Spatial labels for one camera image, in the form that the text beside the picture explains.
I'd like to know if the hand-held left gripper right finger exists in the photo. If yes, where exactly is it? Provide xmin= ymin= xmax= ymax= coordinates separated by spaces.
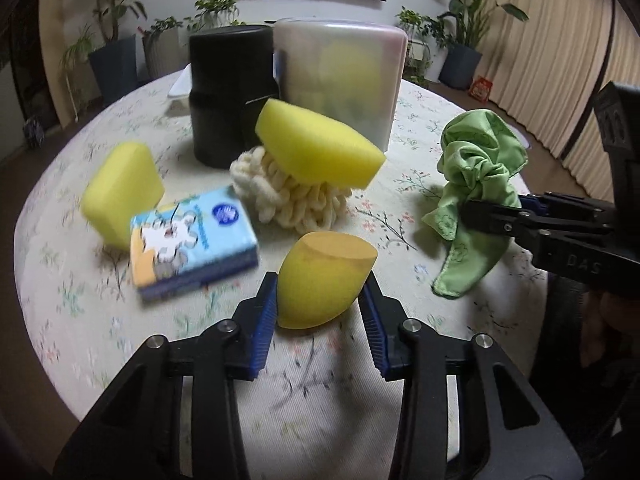
xmin=357 ymin=275 xmax=586 ymax=480

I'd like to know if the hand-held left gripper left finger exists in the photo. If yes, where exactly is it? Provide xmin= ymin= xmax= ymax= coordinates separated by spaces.
xmin=52 ymin=271 xmax=278 ymax=480

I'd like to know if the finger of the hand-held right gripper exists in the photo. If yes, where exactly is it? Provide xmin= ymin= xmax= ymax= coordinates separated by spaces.
xmin=517 ymin=191 xmax=615 ymax=213
xmin=459 ymin=199 xmax=617 ymax=263

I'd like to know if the green cloth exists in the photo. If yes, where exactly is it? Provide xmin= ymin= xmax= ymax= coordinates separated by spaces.
xmin=421 ymin=111 xmax=530 ymax=300

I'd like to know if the yellow teardrop makeup sponge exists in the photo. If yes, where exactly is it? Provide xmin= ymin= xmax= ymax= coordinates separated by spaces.
xmin=276 ymin=231 xmax=378 ymax=331

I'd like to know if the light blue tissue pack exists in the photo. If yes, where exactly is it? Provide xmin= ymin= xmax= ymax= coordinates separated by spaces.
xmin=129 ymin=185 xmax=261 ymax=304

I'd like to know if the cream rope knot toy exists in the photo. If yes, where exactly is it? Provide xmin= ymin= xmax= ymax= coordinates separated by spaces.
xmin=229 ymin=145 xmax=353 ymax=233

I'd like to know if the long yellow sponge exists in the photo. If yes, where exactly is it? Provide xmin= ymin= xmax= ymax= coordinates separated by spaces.
xmin=255 ymin=98 xmax=387 ymax=190

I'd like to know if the yellow block sponge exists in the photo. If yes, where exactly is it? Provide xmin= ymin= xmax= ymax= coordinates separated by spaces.
xmin=81 ymin=141 xmax=166 ymax=252

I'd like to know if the white tray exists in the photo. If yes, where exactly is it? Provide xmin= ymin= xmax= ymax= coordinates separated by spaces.
xmin=169 ymin=62 xmax=193 ymax=111

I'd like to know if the beige curtain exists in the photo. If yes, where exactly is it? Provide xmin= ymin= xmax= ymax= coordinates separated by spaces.
xmin=480 ymin=0 xmax=640 ymax=201

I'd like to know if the large-leaf potted plant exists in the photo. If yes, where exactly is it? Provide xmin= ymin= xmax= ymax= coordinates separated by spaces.
xmin=420 ymin=0 xmax=530 ymax=90

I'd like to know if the vine plant in white pot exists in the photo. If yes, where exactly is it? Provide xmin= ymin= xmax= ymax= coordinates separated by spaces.
xmin=395 ymin=7 xmax=451 ymax=88

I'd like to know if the translucent plastic container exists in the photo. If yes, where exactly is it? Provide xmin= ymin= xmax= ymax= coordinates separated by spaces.
xmin=272 ymin=17 xmax=407 ymax=153

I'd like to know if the black cylinder container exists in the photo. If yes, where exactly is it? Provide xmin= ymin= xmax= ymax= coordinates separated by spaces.
xmin=189 ymin=25 xmax=281 ymax=168

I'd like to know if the plant in white ribbed pot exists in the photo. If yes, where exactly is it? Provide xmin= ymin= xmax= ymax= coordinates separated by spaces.
xmin=142 ymin=16 xmax=183 ymax=78

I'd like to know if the tall potted tree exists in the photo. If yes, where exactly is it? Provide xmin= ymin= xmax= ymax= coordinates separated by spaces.
xmin=67 ymin=0 xmax=148 ymax=106

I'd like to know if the trailing vine plant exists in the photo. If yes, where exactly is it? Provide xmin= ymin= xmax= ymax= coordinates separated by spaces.
xmin=187 ymin=0 xmax=246 ymax=31

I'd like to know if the grassy potted plant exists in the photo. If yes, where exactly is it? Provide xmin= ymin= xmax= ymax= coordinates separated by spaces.
xmin=59 ymin=25 xmax=96 ymax=121

